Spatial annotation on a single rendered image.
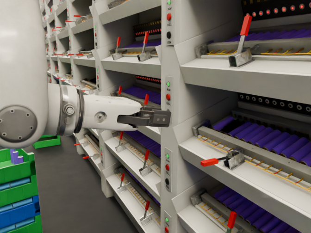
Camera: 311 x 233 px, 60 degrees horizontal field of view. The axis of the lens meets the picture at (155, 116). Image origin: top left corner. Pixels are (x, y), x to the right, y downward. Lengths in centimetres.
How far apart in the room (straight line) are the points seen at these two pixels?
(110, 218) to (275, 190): 96
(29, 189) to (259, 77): 87
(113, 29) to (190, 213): 90
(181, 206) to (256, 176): 30
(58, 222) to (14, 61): 110
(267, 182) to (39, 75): 40
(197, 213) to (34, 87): 56
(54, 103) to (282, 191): 39
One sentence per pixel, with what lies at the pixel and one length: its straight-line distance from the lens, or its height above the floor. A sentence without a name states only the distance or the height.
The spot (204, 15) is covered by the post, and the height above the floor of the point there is 83.
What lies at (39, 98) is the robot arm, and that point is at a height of 69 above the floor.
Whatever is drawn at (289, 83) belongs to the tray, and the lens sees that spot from 45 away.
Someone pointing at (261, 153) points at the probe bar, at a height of 56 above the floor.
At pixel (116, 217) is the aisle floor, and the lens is 135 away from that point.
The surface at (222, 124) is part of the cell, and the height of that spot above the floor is 57.
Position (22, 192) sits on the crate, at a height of 27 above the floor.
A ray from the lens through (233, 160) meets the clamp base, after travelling 56.
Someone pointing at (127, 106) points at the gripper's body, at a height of 66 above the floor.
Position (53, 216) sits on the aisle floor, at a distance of 143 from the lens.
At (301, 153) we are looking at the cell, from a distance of 56.
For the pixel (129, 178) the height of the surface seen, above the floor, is 17.
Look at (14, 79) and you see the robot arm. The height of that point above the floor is 71.
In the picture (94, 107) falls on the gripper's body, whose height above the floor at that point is 66.
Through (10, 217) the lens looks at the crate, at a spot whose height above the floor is 19.
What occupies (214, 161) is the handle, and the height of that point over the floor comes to 54.
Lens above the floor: 74
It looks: 13 degrees down
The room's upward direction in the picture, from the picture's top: straight up
